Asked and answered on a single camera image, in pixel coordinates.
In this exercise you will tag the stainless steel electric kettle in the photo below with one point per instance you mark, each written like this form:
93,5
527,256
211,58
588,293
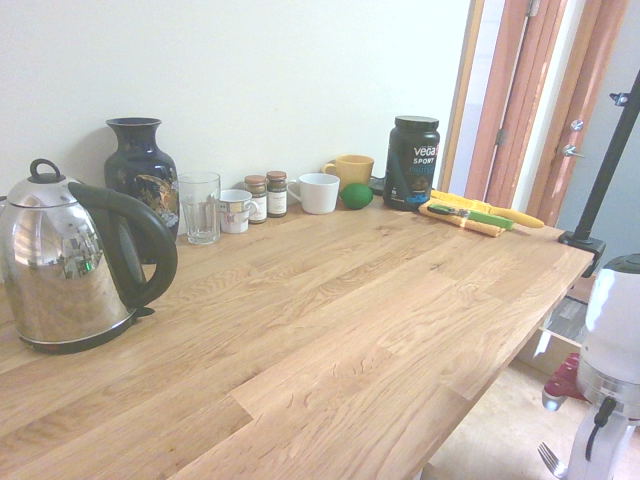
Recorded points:
65,260

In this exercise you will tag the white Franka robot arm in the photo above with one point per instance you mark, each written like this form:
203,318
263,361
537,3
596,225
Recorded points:
615,310

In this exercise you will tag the plain white mug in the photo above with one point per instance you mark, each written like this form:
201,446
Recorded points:
317,195

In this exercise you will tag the grey blue door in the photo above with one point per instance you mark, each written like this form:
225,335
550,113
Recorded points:
610,75

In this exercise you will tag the yellow mug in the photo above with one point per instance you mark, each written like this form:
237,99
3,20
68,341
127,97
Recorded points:
355,170

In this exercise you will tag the small patterned white cup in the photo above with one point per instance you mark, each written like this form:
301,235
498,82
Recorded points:
235,212

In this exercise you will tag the large open wooden drawer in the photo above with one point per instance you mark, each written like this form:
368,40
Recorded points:
500,425

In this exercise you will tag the black Vega protein tub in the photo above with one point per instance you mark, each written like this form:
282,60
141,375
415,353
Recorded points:
411,165

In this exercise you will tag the yellow folded cloth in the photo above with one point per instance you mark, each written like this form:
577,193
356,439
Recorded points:
480,229

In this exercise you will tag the red camera mount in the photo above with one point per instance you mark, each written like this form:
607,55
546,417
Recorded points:
567,375

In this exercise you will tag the silver door lock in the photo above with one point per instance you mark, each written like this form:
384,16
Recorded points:
577,125

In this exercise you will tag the dark blue painted vase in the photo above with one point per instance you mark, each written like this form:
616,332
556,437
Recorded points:
140,170

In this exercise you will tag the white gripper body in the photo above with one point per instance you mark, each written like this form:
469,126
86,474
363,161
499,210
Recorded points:
620,445

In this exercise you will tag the silver metal fork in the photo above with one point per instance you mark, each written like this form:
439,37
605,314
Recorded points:
550,457

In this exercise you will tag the clear ribbed drinking glass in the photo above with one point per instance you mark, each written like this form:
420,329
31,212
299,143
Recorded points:
200,210

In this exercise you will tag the green lime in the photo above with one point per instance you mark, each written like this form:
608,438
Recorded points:
356,196

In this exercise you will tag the spice jar with brown lid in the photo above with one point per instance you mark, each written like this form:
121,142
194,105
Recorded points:
256,200
276,195

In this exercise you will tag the black clamp camera stand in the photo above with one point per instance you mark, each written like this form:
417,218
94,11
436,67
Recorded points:
607,165

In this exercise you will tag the wooden door frame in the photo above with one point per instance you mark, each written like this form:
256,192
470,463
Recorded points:
520,100

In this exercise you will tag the small black box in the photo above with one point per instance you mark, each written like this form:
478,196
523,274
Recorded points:
378,186

